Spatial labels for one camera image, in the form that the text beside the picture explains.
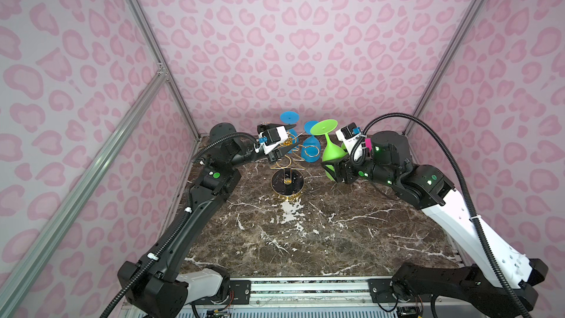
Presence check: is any aluminium frame right post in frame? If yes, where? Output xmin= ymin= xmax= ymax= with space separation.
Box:
xmin=412 ymin=0 xmax=488 ymax=119

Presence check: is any green wine glass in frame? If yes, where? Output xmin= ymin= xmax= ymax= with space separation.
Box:
xmin=310 ymin=119 xmax=347 ymax=182

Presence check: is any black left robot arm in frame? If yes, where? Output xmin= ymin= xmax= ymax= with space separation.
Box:
xmin=102 ymin=123 xmax=292 ymax=317

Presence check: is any aluminium frame left diagonal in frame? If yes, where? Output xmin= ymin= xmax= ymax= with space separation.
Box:
xmin=1 ymin=71 xmax=167 ymax=317

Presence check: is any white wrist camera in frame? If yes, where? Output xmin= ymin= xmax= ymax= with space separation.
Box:
xmin=257 ymin=124 xmax=288 ymax=155
xmin=335 ymin=122 xmax=365 ymax=160

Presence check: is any aluminium frame post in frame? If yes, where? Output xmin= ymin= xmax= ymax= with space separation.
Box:
xmin=124 ymin=0 xmax=202 ymax=141
xmin=412 ymin=0 xmax=488 ymax=119

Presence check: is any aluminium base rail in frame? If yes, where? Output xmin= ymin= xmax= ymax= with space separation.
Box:
xmin=118 ymin=275 xmax=509 ymax=318

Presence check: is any gold wire glass rack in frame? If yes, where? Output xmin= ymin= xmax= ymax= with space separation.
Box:
xmin=270 ymin=125 xmax=308 ymax=198

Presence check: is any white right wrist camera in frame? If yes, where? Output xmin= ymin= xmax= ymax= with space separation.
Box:
xmin=335 ymin=122 xmax=365 ymax=160

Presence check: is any blue wine glass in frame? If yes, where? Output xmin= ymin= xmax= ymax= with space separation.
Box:
xmin=301 ymin=121 xmax=322 ymax=163
xmin=280 ymin=111 xmax=300 ymax=139

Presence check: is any magenta wine glass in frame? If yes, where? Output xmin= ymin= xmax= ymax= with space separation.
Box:
xmin=365 ymin=138 xmax=372 ymax=151

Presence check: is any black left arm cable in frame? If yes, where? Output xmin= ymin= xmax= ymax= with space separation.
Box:
xmin=99 ymin=131 xmax=261 ymax=318

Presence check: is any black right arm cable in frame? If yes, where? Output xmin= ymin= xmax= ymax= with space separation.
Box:
xmin=350 ymin=112 xmax=533 ymax=318

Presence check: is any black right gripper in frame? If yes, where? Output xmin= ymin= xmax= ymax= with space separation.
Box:
xmin=319 ymin=146 xmax=398 ymax=188

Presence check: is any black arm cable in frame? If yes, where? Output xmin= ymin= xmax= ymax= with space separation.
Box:
xmin=99 ymin=131 xmax=261 ymax=318
xmin=350 ymin=112 xmax=533 ymax=318

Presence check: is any aluminium frame left post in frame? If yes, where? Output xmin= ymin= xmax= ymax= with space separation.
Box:
xmin=124 ymin=0 xmax=202 ymax=141

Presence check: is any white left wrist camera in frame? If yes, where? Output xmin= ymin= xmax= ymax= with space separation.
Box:
xmin=257 ymin=124 xmax=288 ymax=155

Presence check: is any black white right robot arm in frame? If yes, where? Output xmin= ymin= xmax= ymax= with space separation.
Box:
xmin=325 ymin=131 xmax=548 ymax=317

